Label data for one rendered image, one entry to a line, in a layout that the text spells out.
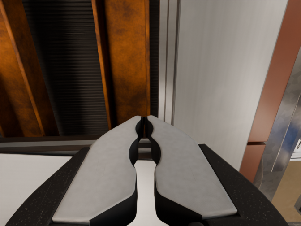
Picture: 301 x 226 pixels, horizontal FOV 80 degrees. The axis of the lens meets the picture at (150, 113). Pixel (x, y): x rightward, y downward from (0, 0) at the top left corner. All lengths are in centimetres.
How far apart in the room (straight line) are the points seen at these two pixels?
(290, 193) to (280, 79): 186
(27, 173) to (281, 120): 48
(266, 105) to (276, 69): 4
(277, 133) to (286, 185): 148
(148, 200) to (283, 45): 25
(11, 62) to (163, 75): 30
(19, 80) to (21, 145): 17
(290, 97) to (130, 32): 35
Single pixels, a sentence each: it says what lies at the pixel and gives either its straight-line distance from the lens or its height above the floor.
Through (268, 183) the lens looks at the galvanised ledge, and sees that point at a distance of 62.
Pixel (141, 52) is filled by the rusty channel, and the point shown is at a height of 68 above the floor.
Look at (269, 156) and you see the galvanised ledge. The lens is 55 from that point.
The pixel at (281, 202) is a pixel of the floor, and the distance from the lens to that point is 213.
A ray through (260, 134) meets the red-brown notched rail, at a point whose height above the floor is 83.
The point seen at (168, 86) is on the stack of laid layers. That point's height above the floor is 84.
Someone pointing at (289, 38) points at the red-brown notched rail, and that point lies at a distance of 25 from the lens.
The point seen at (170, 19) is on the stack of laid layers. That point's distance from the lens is 18.
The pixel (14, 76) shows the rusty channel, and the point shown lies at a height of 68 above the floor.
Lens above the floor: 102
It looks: 63 degrees down
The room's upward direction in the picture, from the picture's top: 175 degrees clockwise
